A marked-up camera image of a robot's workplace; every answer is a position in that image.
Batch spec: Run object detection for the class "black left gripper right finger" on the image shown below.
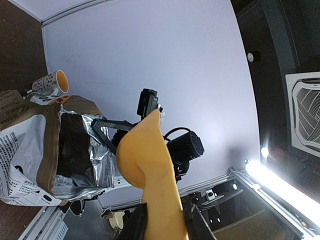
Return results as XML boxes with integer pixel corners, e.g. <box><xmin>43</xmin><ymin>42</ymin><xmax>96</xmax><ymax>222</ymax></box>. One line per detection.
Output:
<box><xmin>183</xmin><ymin>203</ymin><xmax>216</xmax><ymax>240</ymax></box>

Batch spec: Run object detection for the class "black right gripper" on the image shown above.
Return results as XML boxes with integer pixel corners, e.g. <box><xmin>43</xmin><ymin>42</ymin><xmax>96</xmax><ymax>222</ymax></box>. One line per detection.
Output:
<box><xmin>91</xmin><ymin>119</ymin><xmax>138</xmax><ymax>155</ymax></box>

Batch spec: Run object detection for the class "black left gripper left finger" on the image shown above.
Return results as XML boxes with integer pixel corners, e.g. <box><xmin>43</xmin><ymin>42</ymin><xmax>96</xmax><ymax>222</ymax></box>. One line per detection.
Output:
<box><xmin>117</xmin><ymin>203</ymin><xmax>148</xmax><ymax>240</ymax></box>

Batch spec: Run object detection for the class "yellow plastic scoop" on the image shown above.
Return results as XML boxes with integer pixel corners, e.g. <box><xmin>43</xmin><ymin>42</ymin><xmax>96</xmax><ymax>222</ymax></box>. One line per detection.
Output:
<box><xmin>116</xmin><ymin>109</ymin><xmax>189</xmax><ymax>240</ymax></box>

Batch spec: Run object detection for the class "dog food bag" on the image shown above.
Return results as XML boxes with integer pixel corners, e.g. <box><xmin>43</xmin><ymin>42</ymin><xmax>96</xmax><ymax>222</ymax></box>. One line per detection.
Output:
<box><xmin>0</xmin><ymin>90</ymin><xmax>115</xmax><ymax>207</ymax></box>

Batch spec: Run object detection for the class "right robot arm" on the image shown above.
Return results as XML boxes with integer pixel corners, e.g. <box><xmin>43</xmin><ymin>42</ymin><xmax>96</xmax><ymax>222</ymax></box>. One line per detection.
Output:
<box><xmin>91</xmin><ymin>119</ymin><xmax>205</xmax><ymax>182</ymax></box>

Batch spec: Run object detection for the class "patterned mug yellow inside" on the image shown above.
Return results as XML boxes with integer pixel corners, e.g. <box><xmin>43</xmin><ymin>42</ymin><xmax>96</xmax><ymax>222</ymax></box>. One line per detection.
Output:
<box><xmin>31</xmin><ymin>70</ymin><xmax>69</xmax><ymax>95</ymax></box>

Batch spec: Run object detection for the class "bright LED light bar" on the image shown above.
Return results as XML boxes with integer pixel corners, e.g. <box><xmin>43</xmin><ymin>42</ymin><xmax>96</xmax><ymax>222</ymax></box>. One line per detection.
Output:
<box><xmin>245</xmin><ymin>161</ymin><xmax>320</xmax><ymax>230</ymax></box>

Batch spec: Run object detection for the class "ceiling air vent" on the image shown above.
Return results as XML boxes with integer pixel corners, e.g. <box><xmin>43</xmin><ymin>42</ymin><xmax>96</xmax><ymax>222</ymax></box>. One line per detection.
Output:
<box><xmin>285</xmin><ymin>72</ymin><xmax>320</xmax><ymax>157</ymax></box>

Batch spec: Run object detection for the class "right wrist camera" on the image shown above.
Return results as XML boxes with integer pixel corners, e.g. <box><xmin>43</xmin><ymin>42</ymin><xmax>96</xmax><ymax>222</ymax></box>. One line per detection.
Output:
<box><xmin>137</xmin><ymin>88</ymin><xmax>165</xmax><ymax>121</ymax></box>

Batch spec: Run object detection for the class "front aluminium rail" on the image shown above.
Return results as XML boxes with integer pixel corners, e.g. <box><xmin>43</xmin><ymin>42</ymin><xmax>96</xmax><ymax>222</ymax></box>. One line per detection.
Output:
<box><xmin>18</xmin><ymin>206</ymin><xmax>68</xmax><ymax>240</ymax></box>

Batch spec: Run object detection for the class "right aluminium frame post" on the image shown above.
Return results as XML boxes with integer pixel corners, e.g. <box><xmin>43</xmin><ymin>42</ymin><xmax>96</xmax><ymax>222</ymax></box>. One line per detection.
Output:
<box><xmin>40</xmin><ymin>0</ymin><xmax>112</xmax><ymax>27</ymax></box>

